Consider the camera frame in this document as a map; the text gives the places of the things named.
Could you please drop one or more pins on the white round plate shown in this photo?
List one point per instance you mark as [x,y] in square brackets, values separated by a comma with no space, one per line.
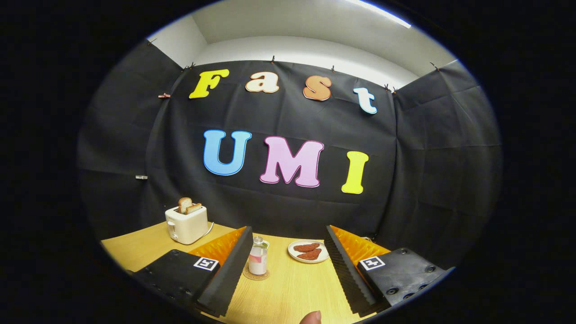
[291,252]

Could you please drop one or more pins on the wooden table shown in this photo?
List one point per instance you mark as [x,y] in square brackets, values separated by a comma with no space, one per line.
[292,288]

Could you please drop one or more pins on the clear juice bottle pink label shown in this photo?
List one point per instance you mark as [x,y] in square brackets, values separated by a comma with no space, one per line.
[258,262]

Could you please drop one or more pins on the brown meat piece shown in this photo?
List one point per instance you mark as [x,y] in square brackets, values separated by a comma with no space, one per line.
[310,255]
[307,247]

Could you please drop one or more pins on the black backdrop cloth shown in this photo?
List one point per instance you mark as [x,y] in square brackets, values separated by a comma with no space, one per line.
[405,180]

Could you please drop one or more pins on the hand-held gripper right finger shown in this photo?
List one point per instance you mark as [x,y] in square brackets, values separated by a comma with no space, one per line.
[348,279]

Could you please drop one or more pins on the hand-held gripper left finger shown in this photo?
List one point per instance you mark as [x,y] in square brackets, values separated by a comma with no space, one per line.
[229,274]

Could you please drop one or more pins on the round brown coaster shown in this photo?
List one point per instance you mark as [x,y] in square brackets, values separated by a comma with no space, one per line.
[264,276]

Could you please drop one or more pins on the cream toaster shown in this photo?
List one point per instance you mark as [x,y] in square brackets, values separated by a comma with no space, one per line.
[186,226]

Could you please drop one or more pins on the toast slice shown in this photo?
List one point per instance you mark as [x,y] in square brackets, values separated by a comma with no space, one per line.
[194,208]
[184,204]

